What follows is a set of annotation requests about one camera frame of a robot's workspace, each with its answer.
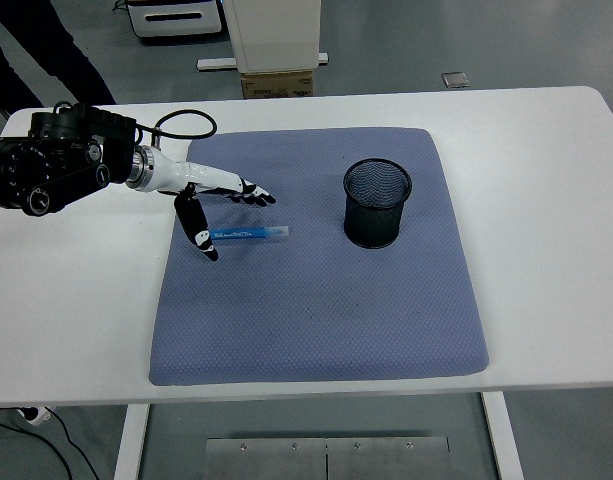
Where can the grey floor socket plate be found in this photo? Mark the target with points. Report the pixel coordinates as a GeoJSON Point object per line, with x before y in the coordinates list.
{"type": "Point", "coordinates": [456, 80]}

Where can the white table leg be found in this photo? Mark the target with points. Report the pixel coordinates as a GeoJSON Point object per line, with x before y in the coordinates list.
{"type": "Point", "coordinates": [131, 445]}
{"type": "Point", "coordinates": [503, 440]}

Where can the black mesh pen holder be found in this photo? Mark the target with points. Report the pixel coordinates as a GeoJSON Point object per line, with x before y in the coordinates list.
{"type": "Point", "coordinates": [373, 225]}

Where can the person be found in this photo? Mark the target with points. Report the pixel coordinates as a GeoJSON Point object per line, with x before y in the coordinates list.
{"type": "Point", "coordinates": [61, 55]}

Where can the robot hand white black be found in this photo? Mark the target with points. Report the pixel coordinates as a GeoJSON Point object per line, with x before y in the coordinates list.
{"type": "Point", "coordinates": [186, 172]}

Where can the white appliance with dark slot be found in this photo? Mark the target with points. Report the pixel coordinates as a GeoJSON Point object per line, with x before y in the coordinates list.
{"type": "Point", "coordinates": [176, 22]}

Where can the blue-grey textured mat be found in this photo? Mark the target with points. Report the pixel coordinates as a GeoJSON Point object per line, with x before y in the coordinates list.
{"type": "Point", "coordinates": [311, 310]}

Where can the cardboard box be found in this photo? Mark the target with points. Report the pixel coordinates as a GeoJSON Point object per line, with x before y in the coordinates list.
{"type": "Point", "coordinates": [276, 86]}

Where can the white cabinet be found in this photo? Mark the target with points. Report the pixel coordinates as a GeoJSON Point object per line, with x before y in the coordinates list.
{"type": "Point", "coordinates": [276, 35]}

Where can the grey metal plate with screws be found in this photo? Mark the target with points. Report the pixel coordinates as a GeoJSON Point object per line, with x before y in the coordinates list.
{"type": "Point", "coordinates": [286, 460]}

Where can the white base bar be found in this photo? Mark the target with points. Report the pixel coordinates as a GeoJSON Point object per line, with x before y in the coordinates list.
{"type": "Point", "coordinates": [216, 63]}

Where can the blue marker with clear cap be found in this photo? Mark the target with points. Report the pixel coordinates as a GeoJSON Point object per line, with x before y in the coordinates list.
{"type": "Point", "coordinates": [256, 232]}

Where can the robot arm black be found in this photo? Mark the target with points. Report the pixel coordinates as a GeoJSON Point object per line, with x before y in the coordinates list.
{"type": "Point", "coordinates": [61, 165]}

